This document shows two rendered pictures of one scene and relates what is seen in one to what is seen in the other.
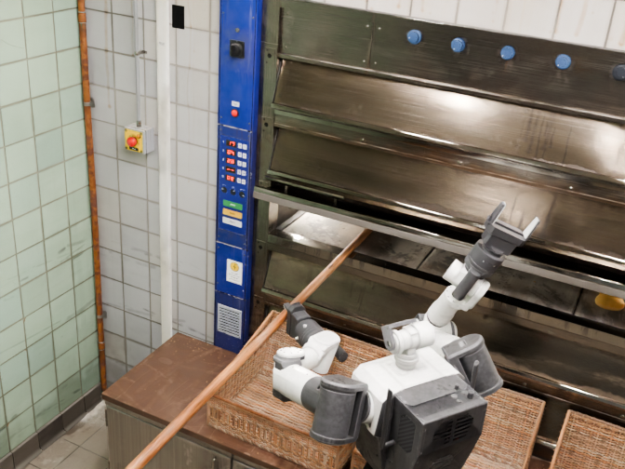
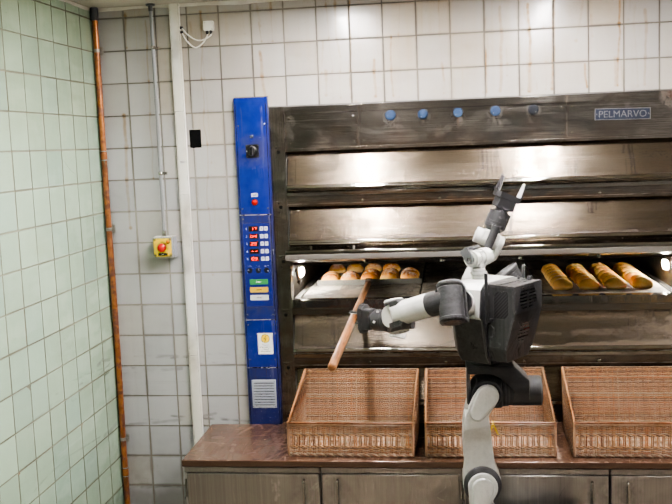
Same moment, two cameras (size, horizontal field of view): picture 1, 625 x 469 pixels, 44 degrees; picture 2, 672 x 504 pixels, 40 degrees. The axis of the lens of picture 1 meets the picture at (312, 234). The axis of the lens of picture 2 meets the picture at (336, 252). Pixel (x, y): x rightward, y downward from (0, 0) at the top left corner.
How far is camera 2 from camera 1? 2.04 m
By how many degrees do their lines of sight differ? 25
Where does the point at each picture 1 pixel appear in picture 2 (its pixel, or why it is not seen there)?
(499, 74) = (455, 128)
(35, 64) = (81, 189)
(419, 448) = (514, 306)
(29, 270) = (83, 376)
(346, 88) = (343, 164)
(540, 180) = not seen: hidden behind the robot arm
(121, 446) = not seen: outside the picture
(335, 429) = (458, 308)
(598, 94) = (522, 127)
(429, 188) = (420, 223)
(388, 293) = not seen: hidden behind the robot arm
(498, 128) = (462, 165)
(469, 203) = (452, 225)
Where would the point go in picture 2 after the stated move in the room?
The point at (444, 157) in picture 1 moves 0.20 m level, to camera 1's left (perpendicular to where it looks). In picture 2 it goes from (427, 196) to (387, 199)
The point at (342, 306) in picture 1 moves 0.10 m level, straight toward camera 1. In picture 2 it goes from (367, 343) to (373, 348)
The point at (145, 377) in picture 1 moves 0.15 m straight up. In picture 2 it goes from (210, 447) to (208, 414)
